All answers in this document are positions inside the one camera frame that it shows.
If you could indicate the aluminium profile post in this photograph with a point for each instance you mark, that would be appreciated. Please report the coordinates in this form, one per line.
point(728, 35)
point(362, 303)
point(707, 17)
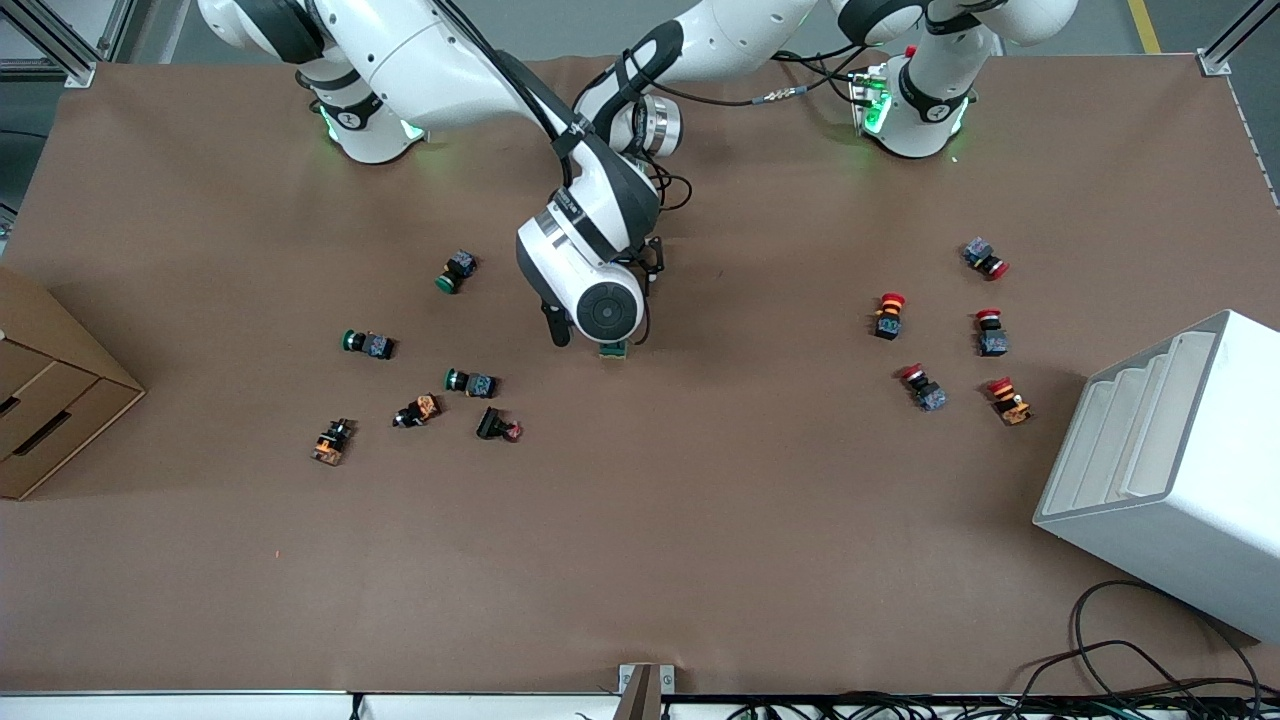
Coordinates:
point(1225, 48)

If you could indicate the cardboard drawer box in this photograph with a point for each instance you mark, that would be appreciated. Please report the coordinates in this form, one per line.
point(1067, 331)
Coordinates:
point(60, 390)

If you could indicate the white table edge rail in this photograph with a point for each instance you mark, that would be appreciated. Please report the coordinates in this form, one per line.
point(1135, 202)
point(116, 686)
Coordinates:
point(200, 705)

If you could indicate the brown paper table cover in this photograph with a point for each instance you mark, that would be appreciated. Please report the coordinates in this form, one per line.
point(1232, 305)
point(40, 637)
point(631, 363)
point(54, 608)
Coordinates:
point(700, 520)

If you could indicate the white stepped rack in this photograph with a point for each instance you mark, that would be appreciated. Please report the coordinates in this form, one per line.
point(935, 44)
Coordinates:
point(1190, 480)

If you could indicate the black button pink block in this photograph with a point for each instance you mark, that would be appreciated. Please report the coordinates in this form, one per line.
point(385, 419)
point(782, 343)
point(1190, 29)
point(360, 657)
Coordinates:
point(498, 426)

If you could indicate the green push button switch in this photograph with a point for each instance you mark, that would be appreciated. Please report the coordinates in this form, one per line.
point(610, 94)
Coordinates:
point(470, 382)
point(457, 271)
point(368, 344)

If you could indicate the red button grey block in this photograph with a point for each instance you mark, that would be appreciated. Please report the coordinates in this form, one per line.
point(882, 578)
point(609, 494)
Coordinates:
point(985, 258)
point(991, 332)
point(923, 387)

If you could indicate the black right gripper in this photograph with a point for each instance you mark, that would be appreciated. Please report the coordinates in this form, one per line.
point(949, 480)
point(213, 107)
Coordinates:
point(557, 327)

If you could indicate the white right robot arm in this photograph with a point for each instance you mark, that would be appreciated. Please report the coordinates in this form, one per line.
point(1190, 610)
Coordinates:
point(420, 60)

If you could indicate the green load switch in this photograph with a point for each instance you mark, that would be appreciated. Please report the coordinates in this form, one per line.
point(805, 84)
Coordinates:
point(614, 349)

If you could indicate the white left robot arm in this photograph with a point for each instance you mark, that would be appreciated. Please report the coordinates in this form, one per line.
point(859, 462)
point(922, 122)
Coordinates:
point(740, 30)

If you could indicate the red button orange block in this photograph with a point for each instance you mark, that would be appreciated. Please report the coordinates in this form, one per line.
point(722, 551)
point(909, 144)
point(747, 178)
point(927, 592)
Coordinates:
point(888, 315)
point(1008, 400)

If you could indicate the metal table bracket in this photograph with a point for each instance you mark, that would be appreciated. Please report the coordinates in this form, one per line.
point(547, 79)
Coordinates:
point(645, 688)

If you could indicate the black orange push button switch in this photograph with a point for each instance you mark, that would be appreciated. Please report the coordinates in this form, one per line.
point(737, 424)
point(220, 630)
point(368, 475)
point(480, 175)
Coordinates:
point(333, 441)
point(417, 411)

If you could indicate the aluminium profile frame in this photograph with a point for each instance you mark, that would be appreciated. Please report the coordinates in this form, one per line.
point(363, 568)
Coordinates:
point(60, 55)

